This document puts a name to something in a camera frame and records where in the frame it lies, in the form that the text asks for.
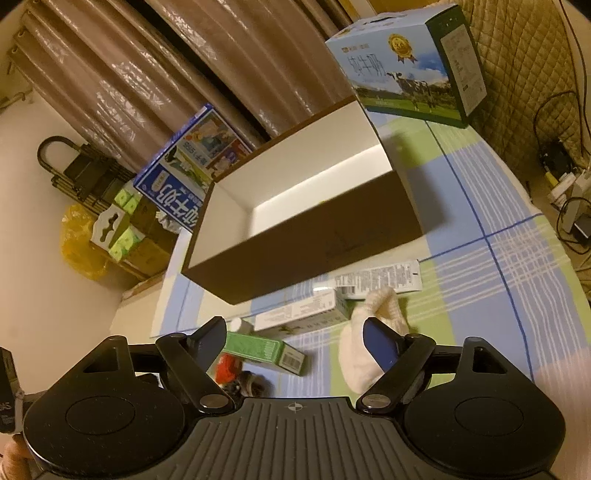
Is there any long white medicine box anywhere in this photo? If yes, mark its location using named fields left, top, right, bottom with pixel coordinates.
left=253, top=290, right=366, bottom=334

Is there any checked blue green sheet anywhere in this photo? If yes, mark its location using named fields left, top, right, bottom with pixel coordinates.
left=152, top=111, right=591, bottom=402

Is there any dark blue milk carton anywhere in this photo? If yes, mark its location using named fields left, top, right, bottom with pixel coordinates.
left=133, top=105, right=256, bottom=232

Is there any green medicine box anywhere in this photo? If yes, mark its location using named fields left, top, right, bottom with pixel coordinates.
left=219, top=331, right=305, bottom=376

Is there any black folding hand cart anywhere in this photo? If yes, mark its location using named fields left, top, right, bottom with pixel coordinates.
left=37, top=136, right=139, bottom=209

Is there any red candy packet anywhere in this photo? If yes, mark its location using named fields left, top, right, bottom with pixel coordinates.
left=217, top=354, right=243, bottom=384

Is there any white power strip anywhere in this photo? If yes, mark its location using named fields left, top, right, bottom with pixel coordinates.
left=547, top=170, right=591, bottom=205

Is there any brown curtain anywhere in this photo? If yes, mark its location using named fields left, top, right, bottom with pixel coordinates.
left=13, top=0, right=370, bottom=178

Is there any dark brown fuzzy object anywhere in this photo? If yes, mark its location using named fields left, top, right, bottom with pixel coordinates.
left=224, top=371, right=274, bottom=398

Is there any white printed tube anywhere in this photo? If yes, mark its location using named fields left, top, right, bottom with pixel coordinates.
left=335, top=259, right=423, bottom=292

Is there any light blue milk carton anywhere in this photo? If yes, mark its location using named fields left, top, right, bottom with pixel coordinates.
left=325, top=4, right=489, bottom=129

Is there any person's left hand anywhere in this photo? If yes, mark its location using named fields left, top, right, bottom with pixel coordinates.
left=0, top=436, right=35, bottom=480

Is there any black cable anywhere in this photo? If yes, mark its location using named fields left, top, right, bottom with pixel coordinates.
left=533, top=90, right=591, bottom=155

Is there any white scalloped cutout panel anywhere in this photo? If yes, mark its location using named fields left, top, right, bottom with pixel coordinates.
left=90, top=205, right=131, bottom=248

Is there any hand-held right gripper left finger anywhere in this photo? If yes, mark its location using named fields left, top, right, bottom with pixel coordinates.
left=68, top=316, right=235, bottom=417

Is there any black power adapter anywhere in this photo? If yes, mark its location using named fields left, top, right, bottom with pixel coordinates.
left=539, top=138, right=578, bottom=172

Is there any yellow plastic bag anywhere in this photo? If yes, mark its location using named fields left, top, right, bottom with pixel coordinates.
left=60, top=204, right=110, bottom=281

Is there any green tissue pack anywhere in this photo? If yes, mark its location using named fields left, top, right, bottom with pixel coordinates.
left=113, top=189, right=142, bottom=214
left=108, top=228, right=147, bottom=262

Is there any cream knit sock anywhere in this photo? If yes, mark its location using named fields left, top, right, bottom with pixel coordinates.
left=339, top=286, right=411, bottom=394

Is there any brown cardboard box white inside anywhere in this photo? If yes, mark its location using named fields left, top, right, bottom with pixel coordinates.
left=180, top=97, right=424, bottom=305

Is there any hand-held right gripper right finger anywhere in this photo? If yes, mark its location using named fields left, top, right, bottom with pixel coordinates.
left=355, top=316, right=511, bottom=415

